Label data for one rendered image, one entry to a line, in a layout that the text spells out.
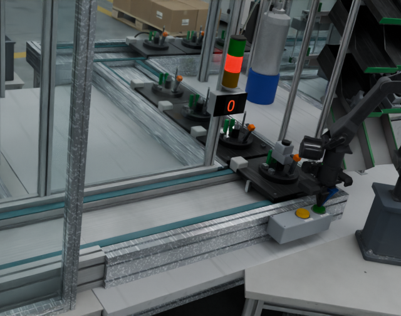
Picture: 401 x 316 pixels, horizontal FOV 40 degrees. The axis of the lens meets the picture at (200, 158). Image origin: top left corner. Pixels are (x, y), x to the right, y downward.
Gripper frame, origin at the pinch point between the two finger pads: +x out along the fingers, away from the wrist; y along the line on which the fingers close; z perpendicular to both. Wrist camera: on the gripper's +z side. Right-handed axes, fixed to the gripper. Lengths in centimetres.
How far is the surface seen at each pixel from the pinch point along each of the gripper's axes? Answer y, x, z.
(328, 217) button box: -1.4, 5.7, -3.7
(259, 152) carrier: -5.6, 3.7, 36.1
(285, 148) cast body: 0.1, -7.2, 19.3
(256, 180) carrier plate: 8.8, 3.7, 20.4
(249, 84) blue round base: -54, 7, 102
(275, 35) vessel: -58, -20, 95
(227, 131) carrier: -1, 2, 51
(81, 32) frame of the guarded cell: 83, -54, 0
